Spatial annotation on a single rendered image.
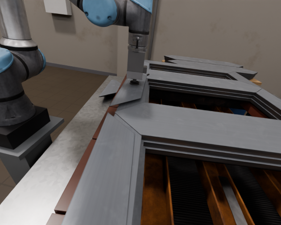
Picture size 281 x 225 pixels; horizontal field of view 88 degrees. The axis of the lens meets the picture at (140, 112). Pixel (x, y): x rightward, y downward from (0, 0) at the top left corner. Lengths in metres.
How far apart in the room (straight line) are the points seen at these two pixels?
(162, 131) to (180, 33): 2.69
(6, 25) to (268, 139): 0.90
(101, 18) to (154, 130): 0.31
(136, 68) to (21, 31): 0.43
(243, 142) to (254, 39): 2.89
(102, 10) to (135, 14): 0.16
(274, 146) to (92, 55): 3.30
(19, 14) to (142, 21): 0.42
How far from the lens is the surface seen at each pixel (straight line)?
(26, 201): 0.54
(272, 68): 3.56
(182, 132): 0.42
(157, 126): 0.42
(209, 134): 0.46
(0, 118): 0.69
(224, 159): 0.45
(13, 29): 0.72
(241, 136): 0.51
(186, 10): 3.01
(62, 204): 0.33
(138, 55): 0.57
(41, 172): 0.58
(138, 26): 0.56
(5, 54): 0.65
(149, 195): 0.49
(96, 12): 0.43
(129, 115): 0.44
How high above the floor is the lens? 1.11
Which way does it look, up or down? 32 degrees down
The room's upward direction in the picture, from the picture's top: 7 degrees clockwise
